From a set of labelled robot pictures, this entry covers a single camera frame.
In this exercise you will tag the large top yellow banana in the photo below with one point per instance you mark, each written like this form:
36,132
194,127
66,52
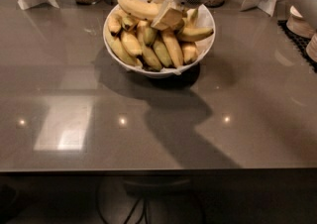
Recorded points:
140,9

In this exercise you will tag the upper right greenish banana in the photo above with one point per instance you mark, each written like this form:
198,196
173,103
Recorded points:
188,20

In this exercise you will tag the greenish banana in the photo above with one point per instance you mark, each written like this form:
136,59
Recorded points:
162,52
149,34
188,20

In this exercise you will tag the long centre yellow banana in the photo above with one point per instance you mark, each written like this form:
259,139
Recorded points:
173,47

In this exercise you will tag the right curved yellow banana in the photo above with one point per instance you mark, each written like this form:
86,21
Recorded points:
194,34

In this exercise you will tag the white ceramic bowl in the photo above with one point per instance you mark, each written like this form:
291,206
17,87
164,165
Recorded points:
129,24

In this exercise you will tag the greenish lower centre banana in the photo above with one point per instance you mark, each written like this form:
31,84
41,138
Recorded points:
162,52

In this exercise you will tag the short lower right banana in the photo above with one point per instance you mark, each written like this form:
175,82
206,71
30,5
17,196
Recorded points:
190,53

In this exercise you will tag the lower centre yellow banana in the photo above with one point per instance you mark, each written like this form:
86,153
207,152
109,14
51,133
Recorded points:
149,56

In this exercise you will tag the short yellow banana left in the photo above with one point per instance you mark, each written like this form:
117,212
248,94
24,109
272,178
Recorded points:
131,43

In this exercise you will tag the small upper left banana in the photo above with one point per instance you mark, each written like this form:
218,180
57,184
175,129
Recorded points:
114,24

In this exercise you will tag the left outer yellow banana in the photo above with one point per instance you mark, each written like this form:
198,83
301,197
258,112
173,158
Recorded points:
117,48

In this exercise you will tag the wooden cup far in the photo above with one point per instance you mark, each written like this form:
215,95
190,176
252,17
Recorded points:
297,24

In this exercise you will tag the wooden cup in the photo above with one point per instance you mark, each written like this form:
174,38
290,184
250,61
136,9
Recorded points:
311,48
297,24

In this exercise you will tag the black rubber mat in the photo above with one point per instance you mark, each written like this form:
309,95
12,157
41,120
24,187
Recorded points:
299,42

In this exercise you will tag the wooden cup near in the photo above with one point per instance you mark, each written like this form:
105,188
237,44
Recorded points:
311,48

